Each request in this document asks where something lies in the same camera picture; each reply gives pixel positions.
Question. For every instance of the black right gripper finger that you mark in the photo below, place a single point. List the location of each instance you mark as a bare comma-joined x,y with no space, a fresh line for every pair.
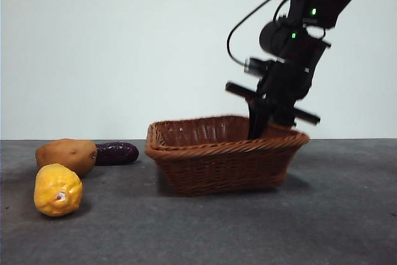
256,119
283,117

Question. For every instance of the brown wicker basket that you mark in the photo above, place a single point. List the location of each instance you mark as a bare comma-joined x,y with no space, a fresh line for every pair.
223,168

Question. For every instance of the purple eggplant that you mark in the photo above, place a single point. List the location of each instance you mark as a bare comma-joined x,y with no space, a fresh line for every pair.
116,154

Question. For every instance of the brown potato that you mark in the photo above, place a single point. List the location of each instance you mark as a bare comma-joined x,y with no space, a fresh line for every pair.
66,153

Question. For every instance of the yellow bumpy vegetable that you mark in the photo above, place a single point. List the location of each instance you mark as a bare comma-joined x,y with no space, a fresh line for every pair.
57,190

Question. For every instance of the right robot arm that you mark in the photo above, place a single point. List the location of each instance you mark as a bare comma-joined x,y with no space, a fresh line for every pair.
328,1

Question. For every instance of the pale grey right wrist camera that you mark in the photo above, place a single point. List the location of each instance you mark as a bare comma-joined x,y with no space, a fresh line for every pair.
256,65

